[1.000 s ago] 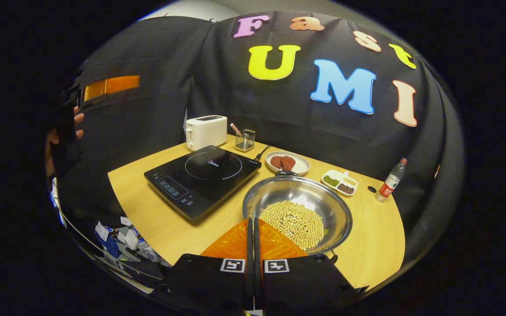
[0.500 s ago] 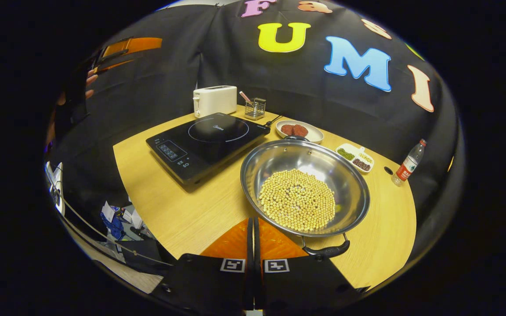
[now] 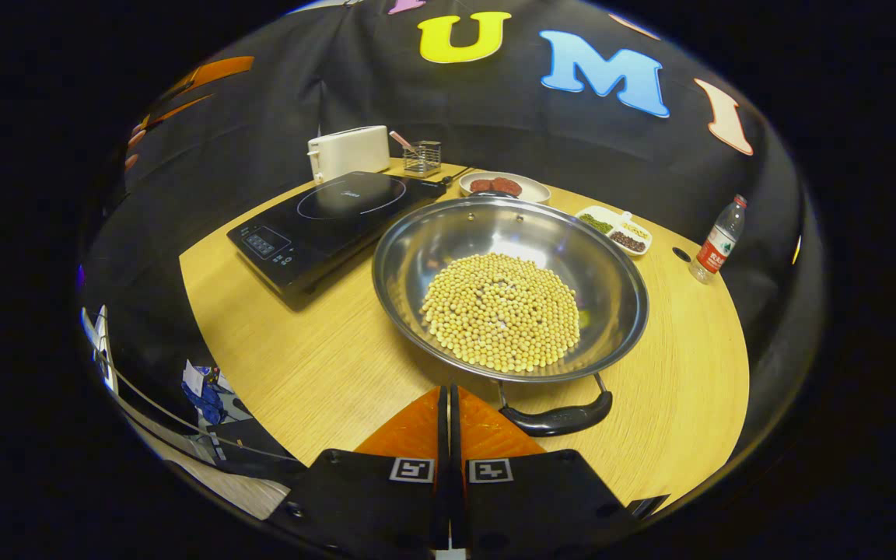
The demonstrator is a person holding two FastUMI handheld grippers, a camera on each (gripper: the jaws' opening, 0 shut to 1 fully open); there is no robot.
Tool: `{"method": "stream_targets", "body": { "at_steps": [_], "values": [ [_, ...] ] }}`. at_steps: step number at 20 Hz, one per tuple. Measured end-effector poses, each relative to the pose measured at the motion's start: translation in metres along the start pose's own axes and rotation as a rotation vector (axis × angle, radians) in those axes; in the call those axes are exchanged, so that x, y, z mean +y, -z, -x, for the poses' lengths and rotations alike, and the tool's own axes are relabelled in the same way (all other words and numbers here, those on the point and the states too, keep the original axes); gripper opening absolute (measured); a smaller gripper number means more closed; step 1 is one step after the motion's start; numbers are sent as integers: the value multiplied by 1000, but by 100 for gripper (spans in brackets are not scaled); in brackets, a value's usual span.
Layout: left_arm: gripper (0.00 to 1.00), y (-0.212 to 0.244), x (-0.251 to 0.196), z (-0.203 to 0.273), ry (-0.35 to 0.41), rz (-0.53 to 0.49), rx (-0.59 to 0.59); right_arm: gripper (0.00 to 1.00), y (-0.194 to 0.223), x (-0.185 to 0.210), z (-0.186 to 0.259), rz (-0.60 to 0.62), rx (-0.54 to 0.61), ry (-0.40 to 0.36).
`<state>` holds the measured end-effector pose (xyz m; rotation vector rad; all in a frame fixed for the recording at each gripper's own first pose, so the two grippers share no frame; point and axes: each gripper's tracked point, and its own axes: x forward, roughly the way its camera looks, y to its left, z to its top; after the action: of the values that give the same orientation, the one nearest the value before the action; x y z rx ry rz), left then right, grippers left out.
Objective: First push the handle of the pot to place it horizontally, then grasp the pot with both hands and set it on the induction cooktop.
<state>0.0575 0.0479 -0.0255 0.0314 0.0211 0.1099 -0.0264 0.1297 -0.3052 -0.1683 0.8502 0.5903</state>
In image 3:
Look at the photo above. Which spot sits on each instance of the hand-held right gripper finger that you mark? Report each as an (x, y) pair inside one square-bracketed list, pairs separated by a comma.
[(442, 435), (455, 435)]

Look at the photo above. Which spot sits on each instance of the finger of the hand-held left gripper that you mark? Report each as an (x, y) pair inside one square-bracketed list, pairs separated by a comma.
[(176, 111), (215, 71)]

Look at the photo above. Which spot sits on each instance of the pile of soybeans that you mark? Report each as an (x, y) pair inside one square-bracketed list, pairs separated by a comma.
[(502, 311)]

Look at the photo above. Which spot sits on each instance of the black induction cooktop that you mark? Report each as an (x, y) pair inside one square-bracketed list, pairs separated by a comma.
[(339, 218)]

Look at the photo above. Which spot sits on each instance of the stainless steel pot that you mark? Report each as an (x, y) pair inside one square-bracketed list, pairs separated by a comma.
[(432, 241)]

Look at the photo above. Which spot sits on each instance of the black backdrop cloth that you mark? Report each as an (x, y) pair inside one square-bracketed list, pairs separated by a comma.
[(261, 124)]

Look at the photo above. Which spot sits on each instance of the white toaster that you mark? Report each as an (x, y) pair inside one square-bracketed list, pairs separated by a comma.
[(351, 152)]

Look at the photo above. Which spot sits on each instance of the blue crumpled bundle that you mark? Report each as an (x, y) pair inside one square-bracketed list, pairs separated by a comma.
[(207, 393)]

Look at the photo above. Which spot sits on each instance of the brown meat steak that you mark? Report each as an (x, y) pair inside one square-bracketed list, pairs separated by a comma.
[(508, 187), (481, 186)]

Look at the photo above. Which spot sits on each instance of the white round plate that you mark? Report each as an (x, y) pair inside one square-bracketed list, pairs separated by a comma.
[(533, 189)]

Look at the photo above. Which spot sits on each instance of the white divided bean dish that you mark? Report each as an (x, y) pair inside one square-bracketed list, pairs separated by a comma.
[(615, 229)]

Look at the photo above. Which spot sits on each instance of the clear plastic water bottle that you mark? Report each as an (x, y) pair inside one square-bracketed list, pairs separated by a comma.
[(716, 245)]

